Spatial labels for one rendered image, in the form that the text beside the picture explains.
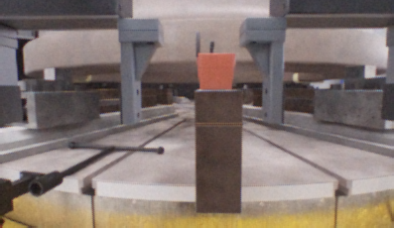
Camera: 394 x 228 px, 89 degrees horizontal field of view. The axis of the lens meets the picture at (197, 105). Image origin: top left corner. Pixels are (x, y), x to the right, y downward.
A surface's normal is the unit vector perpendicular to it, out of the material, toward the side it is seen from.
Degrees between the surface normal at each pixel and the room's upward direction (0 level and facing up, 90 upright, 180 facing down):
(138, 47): 90
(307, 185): 90
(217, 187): 90
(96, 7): 90
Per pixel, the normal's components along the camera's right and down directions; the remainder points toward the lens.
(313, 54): 0.26, 0.07
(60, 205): -0.25, 0.08
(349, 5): 0.00, 0.08
